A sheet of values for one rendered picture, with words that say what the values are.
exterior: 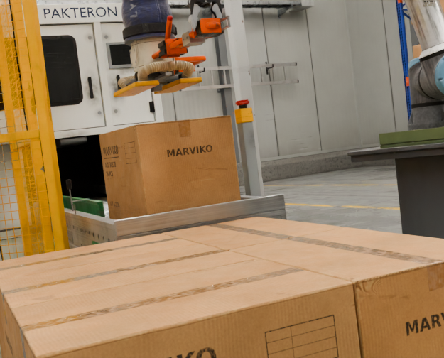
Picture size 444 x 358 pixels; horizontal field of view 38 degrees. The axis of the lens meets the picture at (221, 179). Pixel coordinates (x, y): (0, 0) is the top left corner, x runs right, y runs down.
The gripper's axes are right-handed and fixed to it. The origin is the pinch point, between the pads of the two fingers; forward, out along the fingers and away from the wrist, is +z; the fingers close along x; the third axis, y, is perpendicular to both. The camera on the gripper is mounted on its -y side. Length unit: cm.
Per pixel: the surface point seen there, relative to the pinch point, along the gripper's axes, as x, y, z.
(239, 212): -14, 22, 68
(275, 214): -29, 21, 71
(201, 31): 4.6, -4.7, 2.0
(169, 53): 4.2, 30.0, 3.4
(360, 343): 20, -102, 82
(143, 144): 19, 29, 37
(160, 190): 15, 29, 55
